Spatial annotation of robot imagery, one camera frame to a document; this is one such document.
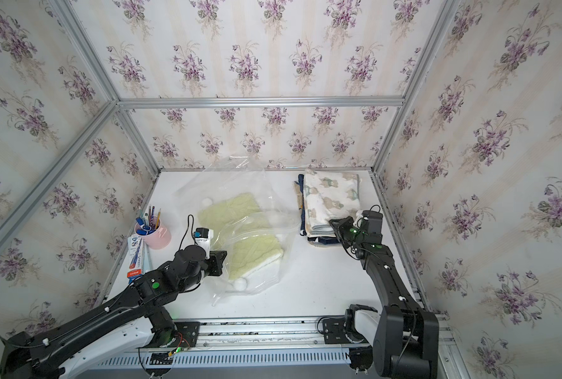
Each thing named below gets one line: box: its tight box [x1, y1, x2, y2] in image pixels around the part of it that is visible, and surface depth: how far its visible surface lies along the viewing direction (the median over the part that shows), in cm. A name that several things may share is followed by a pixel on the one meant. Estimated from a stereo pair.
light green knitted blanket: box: [198, 192, 284, 282], surface depth 92 cm
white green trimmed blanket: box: [303, 170, 361, 238], surface depth 96 cm
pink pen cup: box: [134, 220, 172, 250], surface depth 91 cm
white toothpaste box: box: [126, 234, 151, 284], surface depth 88 cm
